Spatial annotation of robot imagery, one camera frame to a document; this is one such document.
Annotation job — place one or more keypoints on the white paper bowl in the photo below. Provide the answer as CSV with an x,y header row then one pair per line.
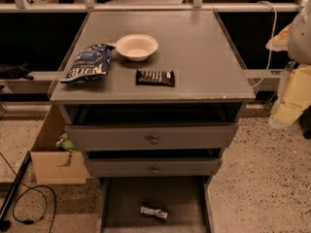
x,y
136,47

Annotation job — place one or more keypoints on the black floor bar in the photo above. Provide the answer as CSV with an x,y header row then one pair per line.
x,y
10,190

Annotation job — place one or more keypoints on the green packet in box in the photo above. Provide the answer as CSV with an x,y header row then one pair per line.
x,y
64,143

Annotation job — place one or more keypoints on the grey bottom drawer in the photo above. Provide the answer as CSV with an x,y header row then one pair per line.
x,y
186,200

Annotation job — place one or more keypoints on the grey drawer cabinet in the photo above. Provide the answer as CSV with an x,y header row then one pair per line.
x,y
210,85

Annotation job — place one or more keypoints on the blue kettle chips bag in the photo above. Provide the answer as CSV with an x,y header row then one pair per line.
x,y
91,63

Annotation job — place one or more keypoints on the grey drawer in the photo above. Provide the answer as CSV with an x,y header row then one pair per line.
x,y
186,200
153,167
99,137

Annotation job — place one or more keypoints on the grey top drawer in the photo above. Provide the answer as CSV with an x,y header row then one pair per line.
x,y
99,137

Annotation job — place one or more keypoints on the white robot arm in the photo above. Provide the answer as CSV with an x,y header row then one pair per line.
x,y
299,42

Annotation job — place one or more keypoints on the silver blue redbull can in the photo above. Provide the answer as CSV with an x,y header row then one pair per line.
x,y
158,213

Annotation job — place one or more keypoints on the grey middle drawer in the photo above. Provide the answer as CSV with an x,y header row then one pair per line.
x,y
153,167

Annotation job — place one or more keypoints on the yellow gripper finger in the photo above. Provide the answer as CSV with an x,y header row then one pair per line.
x,y
280,41
294,97

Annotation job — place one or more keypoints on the dark chocolate bar wrapper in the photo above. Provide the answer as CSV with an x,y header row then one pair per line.
x,y
163,78

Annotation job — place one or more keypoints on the black cloth on ledge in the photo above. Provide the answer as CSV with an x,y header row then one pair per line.
x,y
10,72

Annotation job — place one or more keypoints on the cardboard box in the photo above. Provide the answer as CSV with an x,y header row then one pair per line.
x,y
52,164

